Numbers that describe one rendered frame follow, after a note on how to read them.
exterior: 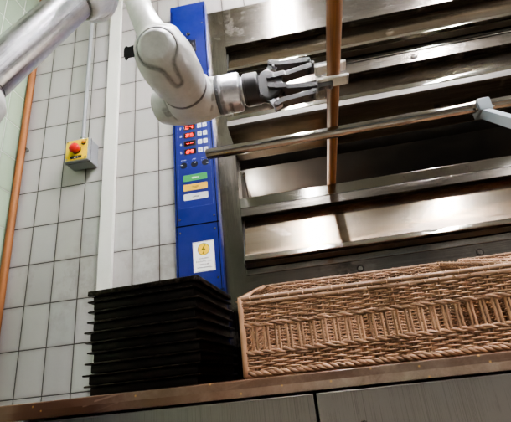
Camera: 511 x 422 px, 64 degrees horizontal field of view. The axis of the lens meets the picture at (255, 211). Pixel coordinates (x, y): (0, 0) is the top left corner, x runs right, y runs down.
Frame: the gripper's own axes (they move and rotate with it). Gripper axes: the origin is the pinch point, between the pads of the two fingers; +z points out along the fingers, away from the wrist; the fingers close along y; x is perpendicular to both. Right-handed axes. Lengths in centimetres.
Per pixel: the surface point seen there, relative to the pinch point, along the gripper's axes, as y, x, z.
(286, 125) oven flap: -18.7, -44.6, -12.3
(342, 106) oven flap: -19.3, -40.7, 7.0
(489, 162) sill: 3, -55, 52
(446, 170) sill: 3, -55, 38
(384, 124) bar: 4.2, -18.0, 13.1
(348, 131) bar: 4.2, -18.0, 3.6
